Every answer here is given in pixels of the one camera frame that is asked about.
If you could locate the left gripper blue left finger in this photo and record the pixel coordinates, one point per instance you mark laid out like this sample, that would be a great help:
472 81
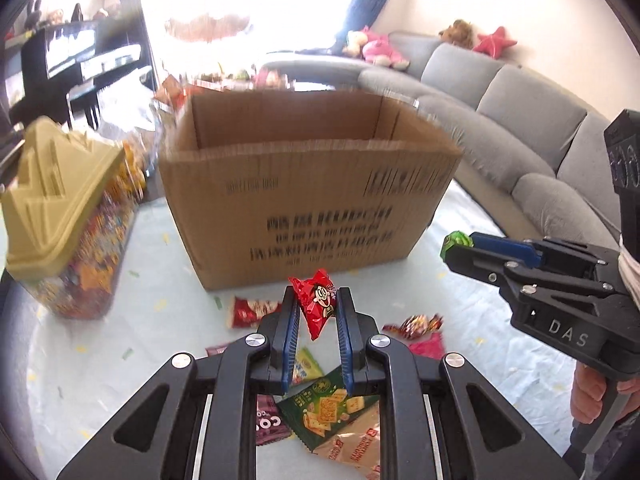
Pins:
284 341

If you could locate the brown plush toy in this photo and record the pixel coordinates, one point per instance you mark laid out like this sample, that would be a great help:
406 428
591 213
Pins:
460 34

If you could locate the pink snack bag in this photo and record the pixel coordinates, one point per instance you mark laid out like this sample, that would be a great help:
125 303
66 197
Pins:
431 347

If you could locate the black upright piano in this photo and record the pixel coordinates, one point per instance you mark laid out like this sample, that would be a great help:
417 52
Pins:
65 66

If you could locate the green candy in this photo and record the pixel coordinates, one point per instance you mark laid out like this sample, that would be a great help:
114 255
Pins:
453 239

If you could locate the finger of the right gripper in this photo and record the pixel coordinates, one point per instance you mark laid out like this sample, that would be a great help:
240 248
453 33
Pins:
478 264
508 249

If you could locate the white tiered snack bowl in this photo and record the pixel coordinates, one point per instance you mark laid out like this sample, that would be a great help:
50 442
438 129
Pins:
173 92

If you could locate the red cartoon snack packet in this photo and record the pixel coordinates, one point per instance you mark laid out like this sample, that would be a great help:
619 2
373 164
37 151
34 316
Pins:
317 300

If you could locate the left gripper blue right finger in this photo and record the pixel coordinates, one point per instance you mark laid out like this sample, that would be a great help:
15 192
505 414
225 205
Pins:
350 340

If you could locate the tan fortune biscuits bag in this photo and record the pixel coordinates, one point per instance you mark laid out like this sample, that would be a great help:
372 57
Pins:
357 444

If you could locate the snack jar with gold lid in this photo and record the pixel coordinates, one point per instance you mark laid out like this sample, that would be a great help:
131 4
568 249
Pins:
69 216

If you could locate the red white candy packet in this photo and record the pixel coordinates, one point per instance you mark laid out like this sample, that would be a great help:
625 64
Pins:
246 313

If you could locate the blue curtain right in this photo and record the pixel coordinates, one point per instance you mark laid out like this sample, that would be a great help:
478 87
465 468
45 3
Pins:
361 14

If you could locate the green cracker packet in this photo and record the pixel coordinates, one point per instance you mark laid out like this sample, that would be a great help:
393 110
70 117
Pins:
319 411

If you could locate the brown cardboard box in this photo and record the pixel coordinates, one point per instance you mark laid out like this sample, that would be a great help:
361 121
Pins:
265 185

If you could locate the person's right hand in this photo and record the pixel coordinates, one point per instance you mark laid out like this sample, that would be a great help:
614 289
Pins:
589 386

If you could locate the pink plush toy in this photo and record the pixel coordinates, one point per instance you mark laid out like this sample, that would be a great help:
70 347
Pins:
374 49

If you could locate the red star pillow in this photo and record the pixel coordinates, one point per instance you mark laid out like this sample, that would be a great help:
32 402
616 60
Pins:
495 43

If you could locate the purple Costa cookie packet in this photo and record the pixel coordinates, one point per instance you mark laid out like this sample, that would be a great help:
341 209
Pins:
270 425

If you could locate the grey curved sofa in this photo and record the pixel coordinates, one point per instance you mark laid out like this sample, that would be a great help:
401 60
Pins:
533 153

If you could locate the small yellow green packet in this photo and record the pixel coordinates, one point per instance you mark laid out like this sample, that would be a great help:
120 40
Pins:
306 368

